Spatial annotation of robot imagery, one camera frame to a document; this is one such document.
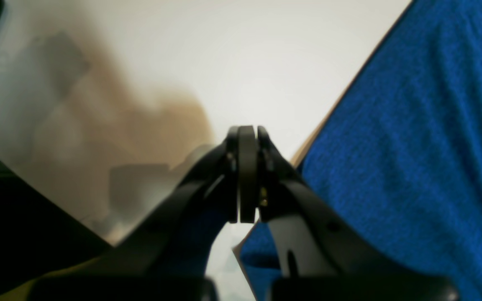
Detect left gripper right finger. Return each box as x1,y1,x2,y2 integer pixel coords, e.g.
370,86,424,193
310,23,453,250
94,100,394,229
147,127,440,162
238,126,459,301

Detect dark blue t-shirt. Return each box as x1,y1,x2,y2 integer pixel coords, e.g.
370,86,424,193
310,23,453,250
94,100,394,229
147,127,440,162
153,0,482,301

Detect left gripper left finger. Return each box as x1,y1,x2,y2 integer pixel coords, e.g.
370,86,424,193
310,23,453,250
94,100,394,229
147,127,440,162
28,126,239,301

